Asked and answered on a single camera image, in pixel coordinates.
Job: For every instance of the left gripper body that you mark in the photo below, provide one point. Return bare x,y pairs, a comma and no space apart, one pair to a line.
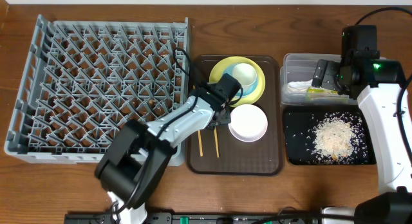
220,118

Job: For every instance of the yellow plate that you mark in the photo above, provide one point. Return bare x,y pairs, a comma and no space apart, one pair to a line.
226,65

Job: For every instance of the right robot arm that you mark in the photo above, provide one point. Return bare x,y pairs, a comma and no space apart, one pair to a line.
389,126

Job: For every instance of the light blue bowl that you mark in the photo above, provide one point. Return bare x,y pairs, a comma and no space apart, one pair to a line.
248,91

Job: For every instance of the white napkin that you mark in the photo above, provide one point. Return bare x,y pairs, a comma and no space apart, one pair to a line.
299,86

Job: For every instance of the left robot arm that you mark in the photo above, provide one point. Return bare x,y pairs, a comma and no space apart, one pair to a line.
134,163

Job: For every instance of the grey dish rack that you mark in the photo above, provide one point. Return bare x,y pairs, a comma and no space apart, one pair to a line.
83,80

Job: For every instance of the rice food waste pile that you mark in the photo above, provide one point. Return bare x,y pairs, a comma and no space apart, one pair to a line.
334,138

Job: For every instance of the white bowl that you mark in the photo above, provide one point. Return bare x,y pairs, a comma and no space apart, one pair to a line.
248,123

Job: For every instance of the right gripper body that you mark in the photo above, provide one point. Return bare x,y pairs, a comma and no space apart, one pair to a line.
330,73

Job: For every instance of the clear plastic bin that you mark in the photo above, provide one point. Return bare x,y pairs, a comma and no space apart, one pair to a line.
296,69

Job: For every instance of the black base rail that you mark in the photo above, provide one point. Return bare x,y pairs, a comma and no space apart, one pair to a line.
164,218

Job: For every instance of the dark brown serving tray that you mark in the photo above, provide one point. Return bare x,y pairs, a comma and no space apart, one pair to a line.
264,157

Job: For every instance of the wooden chopstick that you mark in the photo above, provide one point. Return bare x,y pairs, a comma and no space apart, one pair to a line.
200,143
216,142

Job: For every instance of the white cup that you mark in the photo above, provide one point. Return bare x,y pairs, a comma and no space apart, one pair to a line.
245,74

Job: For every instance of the black tray bin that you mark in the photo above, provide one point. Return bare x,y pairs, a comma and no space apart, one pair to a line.
296,143

